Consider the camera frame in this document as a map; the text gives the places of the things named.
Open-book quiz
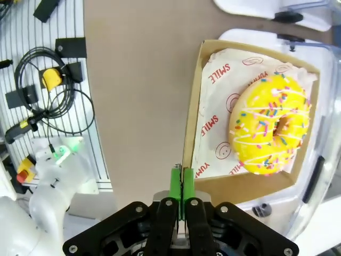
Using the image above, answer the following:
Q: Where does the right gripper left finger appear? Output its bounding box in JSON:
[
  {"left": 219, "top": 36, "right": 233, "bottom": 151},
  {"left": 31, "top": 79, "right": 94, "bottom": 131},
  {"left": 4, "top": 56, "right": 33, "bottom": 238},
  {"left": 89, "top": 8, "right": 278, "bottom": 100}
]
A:
[{"left": 62, "top": 164, "right": 184, "bottom": 256}]

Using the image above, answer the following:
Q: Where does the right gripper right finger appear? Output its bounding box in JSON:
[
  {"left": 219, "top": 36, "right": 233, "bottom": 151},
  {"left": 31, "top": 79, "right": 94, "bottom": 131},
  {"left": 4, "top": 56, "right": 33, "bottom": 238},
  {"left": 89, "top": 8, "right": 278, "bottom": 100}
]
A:
[{"left": 182, "top": 166, "right": 299, "bottom": 256}]

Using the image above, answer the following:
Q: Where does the brown cardboard donut tray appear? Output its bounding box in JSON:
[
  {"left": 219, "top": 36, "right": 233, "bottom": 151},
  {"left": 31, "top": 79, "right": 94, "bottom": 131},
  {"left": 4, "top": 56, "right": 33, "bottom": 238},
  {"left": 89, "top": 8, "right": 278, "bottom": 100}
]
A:
[{"left": 182, "top": 39, "right": 320, "bottom": 206}]

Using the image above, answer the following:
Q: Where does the yellow donut with sprinkles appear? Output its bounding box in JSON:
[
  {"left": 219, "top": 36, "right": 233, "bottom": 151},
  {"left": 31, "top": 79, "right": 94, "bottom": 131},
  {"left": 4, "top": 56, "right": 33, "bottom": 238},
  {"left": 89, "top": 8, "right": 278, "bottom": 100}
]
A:
[{"left": 228, "top": 73, "right": 312, "bottom": 176}]

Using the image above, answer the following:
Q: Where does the white printed smile paper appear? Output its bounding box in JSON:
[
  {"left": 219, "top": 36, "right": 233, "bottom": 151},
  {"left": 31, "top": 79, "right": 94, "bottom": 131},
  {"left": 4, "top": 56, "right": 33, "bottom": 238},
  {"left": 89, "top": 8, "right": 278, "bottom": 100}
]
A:
[{"left": 193, "top": 47, "right": 318, "bottom": 178}]

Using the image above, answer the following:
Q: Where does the grey metal latch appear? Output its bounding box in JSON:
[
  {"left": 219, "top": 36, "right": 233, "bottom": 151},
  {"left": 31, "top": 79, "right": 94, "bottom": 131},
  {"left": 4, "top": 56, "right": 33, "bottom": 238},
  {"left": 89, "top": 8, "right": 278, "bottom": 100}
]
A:
[{"left": 251, "top": 203, "right": 273, "bottom": 218}]

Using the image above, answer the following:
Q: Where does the yellow emergency stop button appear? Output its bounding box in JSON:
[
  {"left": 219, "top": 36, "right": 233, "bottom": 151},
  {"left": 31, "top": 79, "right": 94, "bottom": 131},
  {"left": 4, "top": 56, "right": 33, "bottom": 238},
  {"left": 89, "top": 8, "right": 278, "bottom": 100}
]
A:
[{"left": 15, "top": 156, "right": 37, "bottom": 185}]

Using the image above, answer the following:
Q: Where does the clear plastic container lid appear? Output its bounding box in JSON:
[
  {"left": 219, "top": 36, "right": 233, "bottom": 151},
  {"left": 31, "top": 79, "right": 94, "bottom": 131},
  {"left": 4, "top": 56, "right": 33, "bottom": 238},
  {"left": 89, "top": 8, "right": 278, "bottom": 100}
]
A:
[
  {"left": 285, "top": 39, "right": 341, "bottom": 241},
  {"left": 277, "top": 0, "right": 332, "bottom": 14}
]

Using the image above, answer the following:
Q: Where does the yellow plastic piece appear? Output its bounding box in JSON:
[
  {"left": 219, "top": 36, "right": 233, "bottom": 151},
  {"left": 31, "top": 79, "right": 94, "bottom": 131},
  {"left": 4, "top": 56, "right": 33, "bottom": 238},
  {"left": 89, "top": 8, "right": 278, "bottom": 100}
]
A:
[{"left": 42, "top": 68, "right": 63, "bottom": 91}]

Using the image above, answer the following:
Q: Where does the clear plastic container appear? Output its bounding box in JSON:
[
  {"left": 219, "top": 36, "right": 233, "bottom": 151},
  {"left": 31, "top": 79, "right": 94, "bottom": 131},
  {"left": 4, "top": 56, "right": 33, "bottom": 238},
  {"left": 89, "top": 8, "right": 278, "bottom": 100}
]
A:
[{"left": 218, "top": 28, "right": 336, "bottom": 241}]

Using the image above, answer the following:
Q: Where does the black container latch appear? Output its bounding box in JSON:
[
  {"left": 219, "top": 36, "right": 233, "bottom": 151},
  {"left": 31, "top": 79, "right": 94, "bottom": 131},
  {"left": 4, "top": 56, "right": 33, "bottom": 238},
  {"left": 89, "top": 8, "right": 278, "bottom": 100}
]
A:
[
  {"left": 277, "top": 33, "right": 306, "bottom": 52},
  {"left": 273, "top": 12, "right": 304, "bottom": 23}
]

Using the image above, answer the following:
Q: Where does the white plastic container base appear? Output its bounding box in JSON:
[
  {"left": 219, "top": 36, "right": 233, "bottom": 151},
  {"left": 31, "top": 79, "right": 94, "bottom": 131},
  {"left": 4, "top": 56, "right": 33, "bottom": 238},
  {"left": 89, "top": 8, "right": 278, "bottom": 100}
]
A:
[{"left": 212, "top": 0, "right": 335, "bottom": 33}]

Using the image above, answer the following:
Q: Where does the black lid handle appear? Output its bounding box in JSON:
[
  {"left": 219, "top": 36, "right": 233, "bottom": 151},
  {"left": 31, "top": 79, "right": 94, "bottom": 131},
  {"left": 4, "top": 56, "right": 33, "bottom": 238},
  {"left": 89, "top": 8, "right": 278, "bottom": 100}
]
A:
[{"left": 302, "top": 155, "right": 326, "bottom": 205}]

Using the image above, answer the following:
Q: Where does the black handheld enabling switch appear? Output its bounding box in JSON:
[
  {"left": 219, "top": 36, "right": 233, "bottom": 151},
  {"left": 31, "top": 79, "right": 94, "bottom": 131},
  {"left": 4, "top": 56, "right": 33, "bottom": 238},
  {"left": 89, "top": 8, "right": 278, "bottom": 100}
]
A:
[{"left": 4, "top": 109, "right": 51, "bottom": 145}]

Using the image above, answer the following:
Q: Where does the black mounting bracket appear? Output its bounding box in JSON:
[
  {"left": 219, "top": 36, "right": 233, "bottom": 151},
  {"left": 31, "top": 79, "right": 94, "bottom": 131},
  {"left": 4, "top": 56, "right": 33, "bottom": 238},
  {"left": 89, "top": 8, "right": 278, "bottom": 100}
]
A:
[
  {"left": 5, "top": 84, "right": 40, "bottom": 109},
  {"left": 33, "top": 0, "right": 61, "bottom": 23},
  {"left": 55, "top": 37, "right": 87, "bottom": 59},
  {"left": 64, "top": 61, "right": 84, "bottom": 83}
]

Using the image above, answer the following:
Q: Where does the black coiled cable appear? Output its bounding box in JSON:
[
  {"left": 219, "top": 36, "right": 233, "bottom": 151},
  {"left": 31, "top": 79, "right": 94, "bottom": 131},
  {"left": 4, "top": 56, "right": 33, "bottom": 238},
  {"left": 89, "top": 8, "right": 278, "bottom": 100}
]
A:
[{"left": 14, "top": 46, "right": 96, "bottom": 135}]

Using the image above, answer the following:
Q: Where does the aluminium slotted base plate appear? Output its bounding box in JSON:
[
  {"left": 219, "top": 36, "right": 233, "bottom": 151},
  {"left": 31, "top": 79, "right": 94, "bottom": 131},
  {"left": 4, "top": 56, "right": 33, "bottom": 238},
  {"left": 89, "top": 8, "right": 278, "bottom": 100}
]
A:
[{"left": 0, "top": 0, "right": 114, "bottom": 194}]

